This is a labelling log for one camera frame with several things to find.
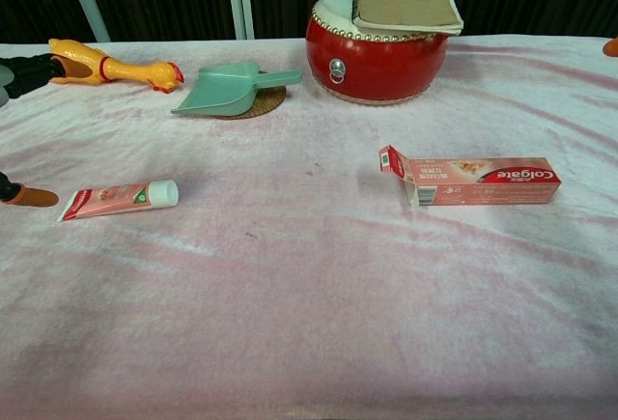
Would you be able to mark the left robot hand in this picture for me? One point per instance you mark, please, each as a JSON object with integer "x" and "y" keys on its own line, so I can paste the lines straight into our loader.
{"x": 29, "y": 70}

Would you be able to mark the green plastic dustpan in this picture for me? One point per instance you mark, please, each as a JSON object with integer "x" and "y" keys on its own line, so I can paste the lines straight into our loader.
{"x": 222, "y": 89}

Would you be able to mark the yellow rubber chicken toy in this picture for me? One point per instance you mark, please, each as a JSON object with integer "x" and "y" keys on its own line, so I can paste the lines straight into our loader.
{"x": 120, "y": 70}

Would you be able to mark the red Colgate toothpaste box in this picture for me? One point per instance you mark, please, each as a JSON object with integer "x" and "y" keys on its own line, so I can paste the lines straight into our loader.
{"x": 487, "y": 183}

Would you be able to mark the pink plush tablecloth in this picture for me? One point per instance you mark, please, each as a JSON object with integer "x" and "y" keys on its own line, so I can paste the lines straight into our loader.
{"x": 309, "y": 294}

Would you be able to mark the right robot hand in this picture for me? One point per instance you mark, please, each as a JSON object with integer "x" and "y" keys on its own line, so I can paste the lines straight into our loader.
{"x": 612, "y": 47}

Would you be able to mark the red drum with studs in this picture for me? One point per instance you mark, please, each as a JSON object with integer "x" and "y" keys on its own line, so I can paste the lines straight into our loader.
{"x": 381, "y": 63}

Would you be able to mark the pink toothpaste tube white cap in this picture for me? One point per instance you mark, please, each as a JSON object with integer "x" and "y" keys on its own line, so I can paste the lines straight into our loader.
{"x": 111, "y": 200}

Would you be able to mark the round woven brown coaster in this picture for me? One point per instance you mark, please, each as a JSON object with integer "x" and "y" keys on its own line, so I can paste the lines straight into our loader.
{"x": 265, "y": 101}

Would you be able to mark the folded beige cloth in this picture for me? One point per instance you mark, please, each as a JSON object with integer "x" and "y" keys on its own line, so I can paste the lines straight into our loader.
{"x": 405, "y": 2}

